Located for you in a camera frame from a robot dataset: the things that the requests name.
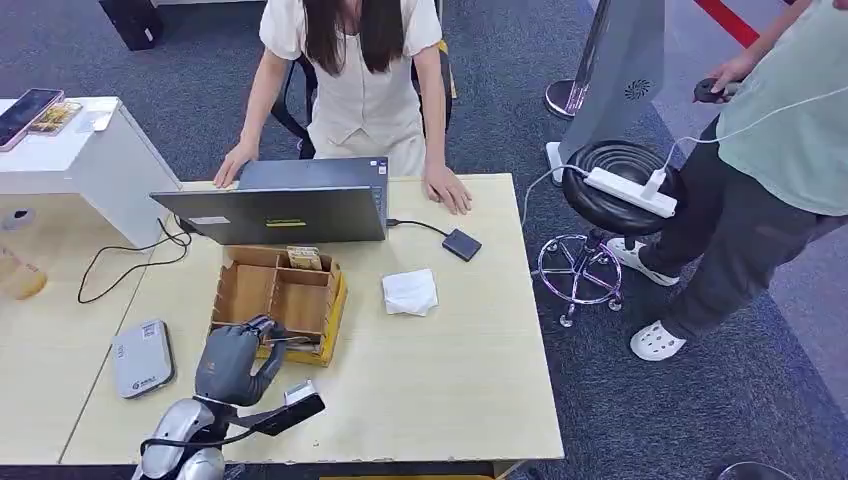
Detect grey round object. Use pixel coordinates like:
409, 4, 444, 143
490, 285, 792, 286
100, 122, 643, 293
1, 208, 38, 232

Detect red barrier belt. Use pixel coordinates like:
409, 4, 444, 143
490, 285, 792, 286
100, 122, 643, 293
692, 0, 761, 49

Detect person's right hand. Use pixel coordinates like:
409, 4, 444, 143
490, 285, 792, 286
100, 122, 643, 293
710, 52, 758, 95
213, 140, 261, 190

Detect grey laptop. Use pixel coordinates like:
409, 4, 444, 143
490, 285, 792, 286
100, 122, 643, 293
149, 156, 391, 248

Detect grey kiosk stand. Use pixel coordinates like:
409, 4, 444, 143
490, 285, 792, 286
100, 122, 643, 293
545, 0, 666, 187

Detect tan round object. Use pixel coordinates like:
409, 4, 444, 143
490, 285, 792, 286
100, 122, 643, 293
0, 248, 49, 301

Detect black bin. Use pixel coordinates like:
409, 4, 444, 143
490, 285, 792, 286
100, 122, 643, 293
97, 0, 165, 52

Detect black card reader cable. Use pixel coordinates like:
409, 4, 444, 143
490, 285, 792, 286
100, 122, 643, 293
386, 217, 451, 238

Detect small black card reader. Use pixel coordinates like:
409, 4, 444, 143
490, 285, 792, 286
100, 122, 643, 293
441, 228, 484, 263

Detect yellow strap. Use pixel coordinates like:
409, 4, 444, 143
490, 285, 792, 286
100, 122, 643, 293
437, 39, 458, 99

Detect white folded tissue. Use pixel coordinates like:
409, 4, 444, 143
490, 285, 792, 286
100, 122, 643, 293
382, 268, 440, 317

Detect pale clear card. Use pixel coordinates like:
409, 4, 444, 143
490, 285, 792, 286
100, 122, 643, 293
74, 99, 121, 134

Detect chrome stanchion post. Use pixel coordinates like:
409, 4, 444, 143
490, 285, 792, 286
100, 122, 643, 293
543, 0, 611, 123

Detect brown card stack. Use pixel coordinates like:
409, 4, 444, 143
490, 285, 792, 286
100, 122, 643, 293
286, 245, 324, 272

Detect gold patterned phone case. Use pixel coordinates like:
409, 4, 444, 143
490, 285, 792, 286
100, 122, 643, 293
27, 100, 84, 137

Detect white power strip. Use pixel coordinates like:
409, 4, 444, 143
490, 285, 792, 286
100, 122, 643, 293
582, 166, 679, 220

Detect black office chair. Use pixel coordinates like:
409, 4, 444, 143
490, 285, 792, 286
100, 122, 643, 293
270, 39, 455, 160

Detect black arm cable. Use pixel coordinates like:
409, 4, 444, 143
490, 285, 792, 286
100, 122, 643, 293
139, 423, 263, 458

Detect black laptop power cable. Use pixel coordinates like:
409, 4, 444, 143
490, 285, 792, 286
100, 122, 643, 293
76, 217, 193, 305

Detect person's left hand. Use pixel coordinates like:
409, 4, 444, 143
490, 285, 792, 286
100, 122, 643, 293
422, 164, 474, 217

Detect wooden compartment box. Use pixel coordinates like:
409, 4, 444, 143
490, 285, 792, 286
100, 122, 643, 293
208, 245, 348, 369

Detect pink-cased smartphone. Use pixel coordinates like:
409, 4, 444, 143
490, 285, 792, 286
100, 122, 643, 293
0, 87, 66, 153

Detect white charger plug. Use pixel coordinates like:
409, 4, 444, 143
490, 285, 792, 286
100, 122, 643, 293
641, 167, 669, 200

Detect thin white charging cable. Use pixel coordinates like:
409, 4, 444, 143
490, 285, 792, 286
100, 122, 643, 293
662, 84, 848, 172

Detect person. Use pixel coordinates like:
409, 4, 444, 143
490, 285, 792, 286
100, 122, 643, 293
606, 0, 848, 363
213, 0, 474, 217

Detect white cabinet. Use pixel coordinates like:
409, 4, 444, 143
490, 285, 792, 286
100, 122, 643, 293
0, 96, 183, 250

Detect white clog shoe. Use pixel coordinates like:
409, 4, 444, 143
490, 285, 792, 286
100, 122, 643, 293
606, 237, 681, 287
629, 320, 688, 363

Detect black handheld controller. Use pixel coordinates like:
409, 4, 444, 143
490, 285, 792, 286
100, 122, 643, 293
692, 77, 740, 105

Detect white power strip cable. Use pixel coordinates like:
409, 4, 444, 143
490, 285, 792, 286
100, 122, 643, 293
520, 164, 591, 228

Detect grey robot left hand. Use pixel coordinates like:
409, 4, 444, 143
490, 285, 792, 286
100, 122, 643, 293
193, 315, 289, 408

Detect black round stool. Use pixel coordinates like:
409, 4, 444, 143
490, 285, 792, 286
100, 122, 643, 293
535, 140, 680, 330

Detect grey ring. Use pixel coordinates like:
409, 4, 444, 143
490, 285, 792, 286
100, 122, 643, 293
718, 461, 796, 480

